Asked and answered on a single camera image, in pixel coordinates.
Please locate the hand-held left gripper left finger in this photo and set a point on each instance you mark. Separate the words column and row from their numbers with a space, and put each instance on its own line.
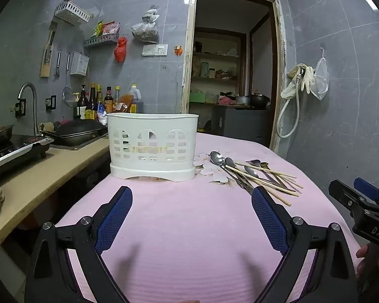
column 113, row 217

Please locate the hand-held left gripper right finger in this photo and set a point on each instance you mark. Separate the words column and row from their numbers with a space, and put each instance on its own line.
column 270, row 221

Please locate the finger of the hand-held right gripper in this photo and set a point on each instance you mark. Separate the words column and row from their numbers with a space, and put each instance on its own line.
column 347, row 197
column 366, row 187

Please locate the wooden chopstick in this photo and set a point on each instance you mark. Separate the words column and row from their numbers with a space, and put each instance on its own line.
column 290, row 181
column 281, row 197
column 262, row 180
column 265, row 170

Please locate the golden metal spoon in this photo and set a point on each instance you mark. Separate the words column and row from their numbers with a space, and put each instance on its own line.
column 264, row 165

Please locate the white plastic utensil basket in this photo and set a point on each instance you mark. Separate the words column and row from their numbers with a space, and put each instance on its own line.
column 151, row 145

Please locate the person's right hand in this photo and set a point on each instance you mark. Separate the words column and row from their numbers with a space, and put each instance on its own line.
column 363, row 268

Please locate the pink floral tablecloth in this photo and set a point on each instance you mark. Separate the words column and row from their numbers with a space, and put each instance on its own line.
column 192, row 227

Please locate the beige kitchen counter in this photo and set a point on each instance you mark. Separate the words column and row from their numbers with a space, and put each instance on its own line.
column 34, row 183

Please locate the black wok with lid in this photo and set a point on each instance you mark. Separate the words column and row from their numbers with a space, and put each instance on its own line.
column 75, row 131

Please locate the grey cabinet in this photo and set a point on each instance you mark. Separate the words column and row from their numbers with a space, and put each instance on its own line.
column 240, row 123

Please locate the white and blue packet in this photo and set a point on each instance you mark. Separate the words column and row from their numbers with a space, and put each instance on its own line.
column 101, row 113

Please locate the orange food packet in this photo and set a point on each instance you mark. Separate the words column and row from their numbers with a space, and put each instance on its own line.
column 124, row 105

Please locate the white mesh bag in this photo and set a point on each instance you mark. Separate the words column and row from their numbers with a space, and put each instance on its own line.
column 321, row 82

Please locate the dark pump bottle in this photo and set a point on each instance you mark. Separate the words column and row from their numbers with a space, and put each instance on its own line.
column 82, row 107

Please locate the soy sauce bottle yellow label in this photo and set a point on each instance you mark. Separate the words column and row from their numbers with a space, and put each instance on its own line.
column 91, row 104

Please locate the dark sauce bottle red label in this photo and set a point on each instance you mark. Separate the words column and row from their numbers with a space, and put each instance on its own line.
column 108, row 101

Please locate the black induction cooker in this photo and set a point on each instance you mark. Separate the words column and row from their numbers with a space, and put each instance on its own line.
column 15, row 151

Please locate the yellow cap vinegar bottle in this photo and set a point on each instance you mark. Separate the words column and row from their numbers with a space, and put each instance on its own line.
column 117, row 97

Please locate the cooking oil jug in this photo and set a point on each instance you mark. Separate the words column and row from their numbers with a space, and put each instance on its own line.
column 137, row 99

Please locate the black cooking pot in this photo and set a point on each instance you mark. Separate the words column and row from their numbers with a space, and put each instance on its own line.
column 259, row 100

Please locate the cream rubber glove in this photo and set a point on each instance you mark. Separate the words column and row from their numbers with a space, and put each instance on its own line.
column 289, row 90

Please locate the white rubber glove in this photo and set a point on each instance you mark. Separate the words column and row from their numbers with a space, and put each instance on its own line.
column 308, row 79

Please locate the steel pot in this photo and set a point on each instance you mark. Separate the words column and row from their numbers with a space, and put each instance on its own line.
column 242, row 99

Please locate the pink cloth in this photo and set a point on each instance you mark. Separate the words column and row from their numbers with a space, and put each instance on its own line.
column 226, row 101

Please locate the metal mesh strainer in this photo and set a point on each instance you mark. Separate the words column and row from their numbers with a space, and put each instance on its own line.
column 69, row 97

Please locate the green box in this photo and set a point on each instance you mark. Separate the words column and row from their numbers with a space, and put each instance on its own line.
column 197, row 97

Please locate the curved metal faucet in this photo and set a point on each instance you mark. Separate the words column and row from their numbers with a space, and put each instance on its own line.
column 30, row 88

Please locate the hanging metal peeler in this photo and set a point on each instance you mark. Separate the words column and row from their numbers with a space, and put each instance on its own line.
column 57, row 69

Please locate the small jar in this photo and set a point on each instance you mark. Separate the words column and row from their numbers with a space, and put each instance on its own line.
column 211, row 73

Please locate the red plastic bag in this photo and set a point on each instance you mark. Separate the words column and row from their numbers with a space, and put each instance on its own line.
column 120, row 52

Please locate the wooden pantry shelf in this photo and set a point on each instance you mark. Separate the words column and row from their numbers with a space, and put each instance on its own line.
column 218, row 57

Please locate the wooden knife holder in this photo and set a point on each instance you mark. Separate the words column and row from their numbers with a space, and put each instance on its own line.
column 47, row 56

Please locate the yellow green snack packet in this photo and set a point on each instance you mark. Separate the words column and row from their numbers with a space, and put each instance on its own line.
column 97, row 30

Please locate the clear bag of dried goods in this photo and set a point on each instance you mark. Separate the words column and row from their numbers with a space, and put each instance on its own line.
column 145, row 31

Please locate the red snack packet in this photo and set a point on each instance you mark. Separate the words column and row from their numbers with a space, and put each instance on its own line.
column 110, row 28

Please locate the white wall box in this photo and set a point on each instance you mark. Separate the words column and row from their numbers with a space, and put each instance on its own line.
column 79, row 64

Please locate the worn wooden door frame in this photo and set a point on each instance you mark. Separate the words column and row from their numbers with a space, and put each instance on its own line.
column 186, row 69

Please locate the white wall switch panel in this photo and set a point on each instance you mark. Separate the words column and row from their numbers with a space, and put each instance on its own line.
column 154, row 50

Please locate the grey metal wall rack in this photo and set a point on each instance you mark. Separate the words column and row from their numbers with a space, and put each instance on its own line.
column 101, row 41

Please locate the orange wall hook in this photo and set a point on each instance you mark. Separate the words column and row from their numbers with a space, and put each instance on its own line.
column 178, row 51

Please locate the white wall basket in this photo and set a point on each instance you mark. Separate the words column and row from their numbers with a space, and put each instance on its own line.
column 71, row 12

